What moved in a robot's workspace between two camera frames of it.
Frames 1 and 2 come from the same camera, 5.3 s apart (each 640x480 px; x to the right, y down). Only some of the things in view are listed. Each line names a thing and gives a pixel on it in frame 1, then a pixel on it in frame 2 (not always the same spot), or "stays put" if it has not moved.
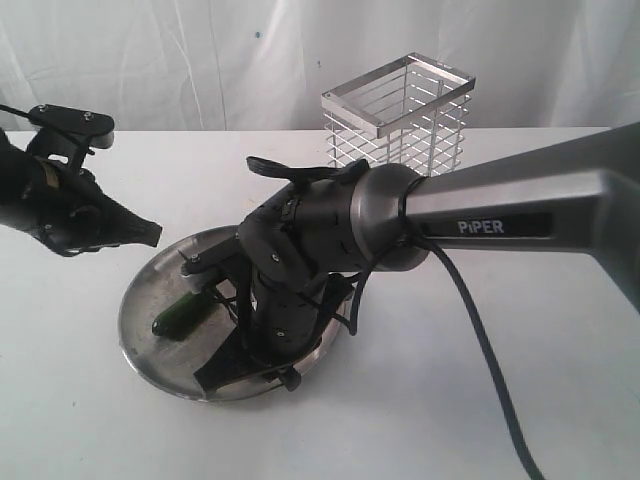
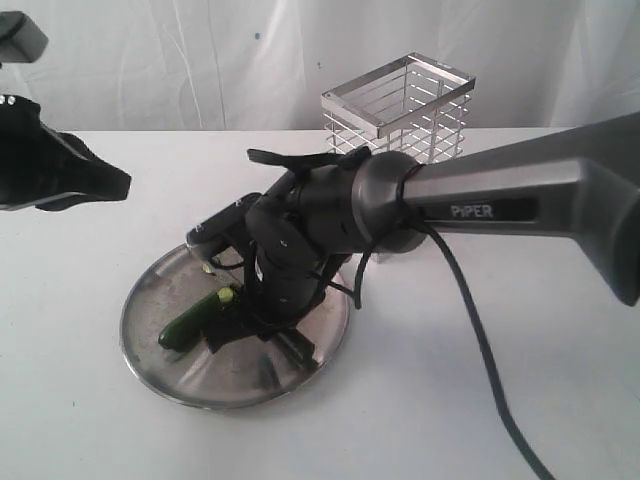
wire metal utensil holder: [410, 110] stays put
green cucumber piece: [183, 318] → [187, 329]
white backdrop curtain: [264, 65] stays put
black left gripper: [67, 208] → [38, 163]
